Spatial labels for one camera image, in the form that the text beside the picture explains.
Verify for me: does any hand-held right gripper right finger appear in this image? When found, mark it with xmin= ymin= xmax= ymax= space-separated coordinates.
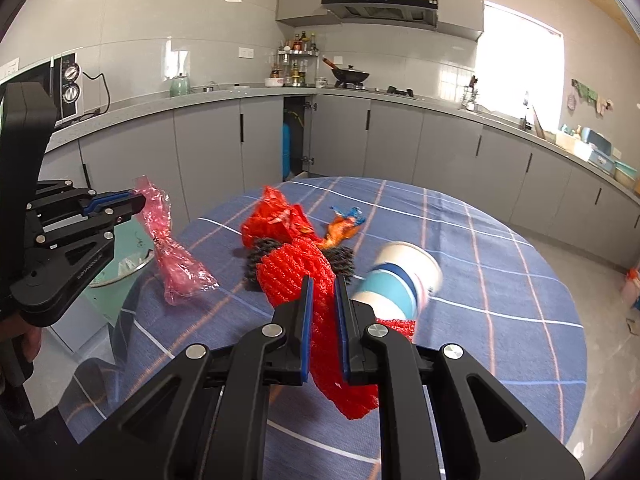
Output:
xmin=335 ymin=276 xmax=586 ymax=480

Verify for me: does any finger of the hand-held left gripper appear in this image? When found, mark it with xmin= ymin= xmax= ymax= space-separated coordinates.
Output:
xmin=27 ymin=179 xmax=147 ymax=221
xmin=10 ymin=208 xmax=142 ymax=328

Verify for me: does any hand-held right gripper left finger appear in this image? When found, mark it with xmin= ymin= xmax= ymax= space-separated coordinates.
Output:
xmin=70 ymin=276 xmax=315 ymax=480

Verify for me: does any teal waste bin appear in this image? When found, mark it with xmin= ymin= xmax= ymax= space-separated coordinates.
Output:
xmin=87 ymin=220 xmax=156 ymax=288

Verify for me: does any red foam net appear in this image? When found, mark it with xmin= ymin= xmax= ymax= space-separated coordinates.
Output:
xmin=257 ymin=240 xmax=417 ymax=421

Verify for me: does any striped paper cup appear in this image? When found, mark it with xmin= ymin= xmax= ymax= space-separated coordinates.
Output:
xmin=350 ymin=241 xmax=443 ymax=321

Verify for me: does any pink plastic bag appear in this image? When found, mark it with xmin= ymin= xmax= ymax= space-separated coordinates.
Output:
xmin=134 ymin=176 xmax=221 ymax=306

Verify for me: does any person's left hand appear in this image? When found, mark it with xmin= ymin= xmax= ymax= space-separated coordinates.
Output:
xmin=20 ymin=326 xmax=44 ymax=364

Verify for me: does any black microwave oven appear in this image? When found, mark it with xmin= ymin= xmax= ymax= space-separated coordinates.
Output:
xmin=50 ymin=55 xmax=83 ymax=121

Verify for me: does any black foam net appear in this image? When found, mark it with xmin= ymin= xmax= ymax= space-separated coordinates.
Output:
xmin=245 ymin=237 xmax=356 ymax=292

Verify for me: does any orange blue snack wrapper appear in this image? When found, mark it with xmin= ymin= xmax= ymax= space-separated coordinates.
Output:
xmin=320 ymin=205 xmax=368 ymax=251

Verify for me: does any red plastic bag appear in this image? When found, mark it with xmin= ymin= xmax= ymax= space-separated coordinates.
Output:
xmin=242 ymin=186 xmax=321 ymax=251

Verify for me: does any grey kitchen counter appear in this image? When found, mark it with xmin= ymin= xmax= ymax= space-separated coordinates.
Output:
xmin=40 ymin=85 xmax=640 ymax=271

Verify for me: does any blue cylinder inside cabinet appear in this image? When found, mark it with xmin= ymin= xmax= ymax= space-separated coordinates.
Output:
xmin=282 ymin=120 xmax=296 ymax=181

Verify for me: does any metal spice rack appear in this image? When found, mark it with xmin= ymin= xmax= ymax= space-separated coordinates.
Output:
xmin=265 ymin=32 xmax=321 ymax=88

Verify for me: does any black wok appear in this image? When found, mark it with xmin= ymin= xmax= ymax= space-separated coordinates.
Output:
xmin=322 ymin=57 xmax=371 ymax=88

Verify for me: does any metal utensil holder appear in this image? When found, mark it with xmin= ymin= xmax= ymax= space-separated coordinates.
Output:
xmin=462 ymin=76 xmax=481 ymax=111

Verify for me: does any wooden cutting board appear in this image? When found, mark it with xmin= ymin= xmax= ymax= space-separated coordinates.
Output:
xmin=530 ymin=105 xmax=549 ymax=139

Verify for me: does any white storage box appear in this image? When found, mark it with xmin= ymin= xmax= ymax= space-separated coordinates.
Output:
xmin=556 ymin=130 xmax=593 ymax=161

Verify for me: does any blue storage box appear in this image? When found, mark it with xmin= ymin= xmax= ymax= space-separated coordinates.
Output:
xmin=580 ymin=127 xmax=616 ymax=166

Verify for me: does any bright window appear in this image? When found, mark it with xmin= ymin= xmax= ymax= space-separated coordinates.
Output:
xmin=475 ymin=2 xmax=563 ymax=131

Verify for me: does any teal storage container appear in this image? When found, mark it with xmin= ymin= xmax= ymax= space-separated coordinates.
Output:
xmin=612 ymin=160 xmax=639 ymax=184

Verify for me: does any black range hood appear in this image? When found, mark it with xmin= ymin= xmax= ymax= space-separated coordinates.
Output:
xmin=320 ymin=0 xmax=440 ymax=26

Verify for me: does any wall hanging decoration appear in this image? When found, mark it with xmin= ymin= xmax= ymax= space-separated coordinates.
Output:
xmin=570 ymin=79 xmax=616 ymax=117

